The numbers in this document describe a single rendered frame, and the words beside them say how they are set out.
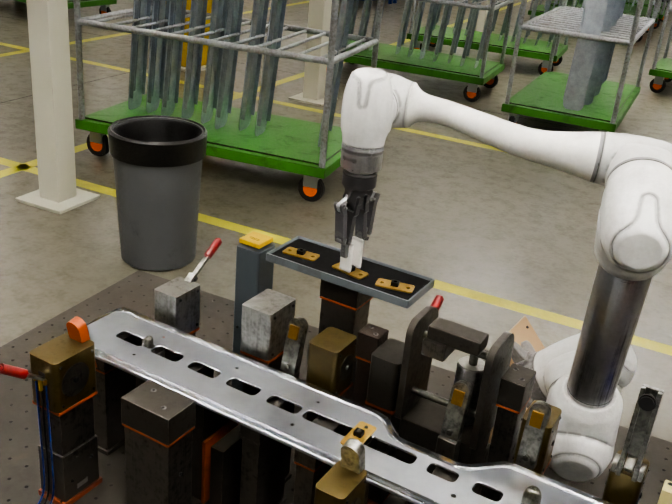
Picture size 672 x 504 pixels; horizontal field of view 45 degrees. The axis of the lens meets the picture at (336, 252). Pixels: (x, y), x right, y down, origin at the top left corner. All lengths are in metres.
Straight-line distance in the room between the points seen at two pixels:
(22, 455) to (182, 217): 2.46
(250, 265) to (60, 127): 3.33
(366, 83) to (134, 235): 2.85
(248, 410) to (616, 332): 0.74
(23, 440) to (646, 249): 1.45
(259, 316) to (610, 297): 0.72
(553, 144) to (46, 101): 3.89
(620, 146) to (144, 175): 2.94
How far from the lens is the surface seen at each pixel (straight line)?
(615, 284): 1.62
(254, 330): 1.80
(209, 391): 1.70
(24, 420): 2.18
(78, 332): 1.74
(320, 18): 7.90
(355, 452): 1.41
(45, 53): 5.08
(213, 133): 5.84
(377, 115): 1.68
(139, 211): 4.30
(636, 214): 1.49
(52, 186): 5.31
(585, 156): 1.66
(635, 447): 1.57
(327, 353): 1.71
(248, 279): 2.00
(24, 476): 2.01
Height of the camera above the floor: 1.96
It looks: 24 degrees down
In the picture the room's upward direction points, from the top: 5 degrees clockwise
